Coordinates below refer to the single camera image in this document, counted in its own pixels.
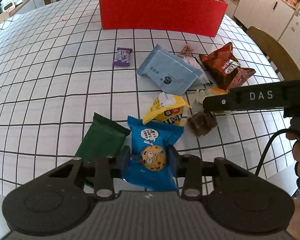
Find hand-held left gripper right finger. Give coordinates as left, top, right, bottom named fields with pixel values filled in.
left=166, top=145, right=253, bottom=201

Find white snack packet blue edges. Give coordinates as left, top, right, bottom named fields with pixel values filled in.
left=180, top=54, right=214, bottom=85

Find white cabinet black handles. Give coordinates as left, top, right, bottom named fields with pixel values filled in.
left=234, top=0, right=300, bottom=46

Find purple candy packet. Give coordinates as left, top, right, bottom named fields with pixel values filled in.
left=112, top=47, right=132, bottom=67

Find black cable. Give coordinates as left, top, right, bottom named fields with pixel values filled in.
left=254, top=128, right=294, bottom=178

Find wooden top sideboard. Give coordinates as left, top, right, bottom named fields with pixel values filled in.
left=0, top=0, right=50, bottom=26

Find brown cake in clear wrap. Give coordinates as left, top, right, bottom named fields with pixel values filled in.
left=187, top=110, right=218, bottom=137

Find brown cookie snack packet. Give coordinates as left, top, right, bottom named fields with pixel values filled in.
left=199, top=42, right=256, bottom=90

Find red cardboard box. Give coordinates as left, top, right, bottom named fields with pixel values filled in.
left=98, top=0, right=228, bottom=37

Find white kitchen timer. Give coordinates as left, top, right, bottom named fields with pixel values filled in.
left=1, top=2, right=15, bottom=13

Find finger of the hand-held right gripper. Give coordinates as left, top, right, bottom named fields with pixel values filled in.
left=202, top=91, right=241, bottom=113

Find dark green snack packet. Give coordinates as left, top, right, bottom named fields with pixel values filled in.
left=75, top=112, right=130, bottom=167

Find light blue snack packet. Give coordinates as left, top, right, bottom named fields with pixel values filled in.
left=136, top=44, right=203, bottom=96

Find orange yellow snack packet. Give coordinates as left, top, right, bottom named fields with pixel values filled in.
left=194, top=87, right=233, bottom=117

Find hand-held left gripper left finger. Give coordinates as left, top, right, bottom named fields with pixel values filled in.
left=49, top=145, right=132, bottom=202

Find blue cookie snack packet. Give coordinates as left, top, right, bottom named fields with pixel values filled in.
left=125, top=116, right=185, bottom=192

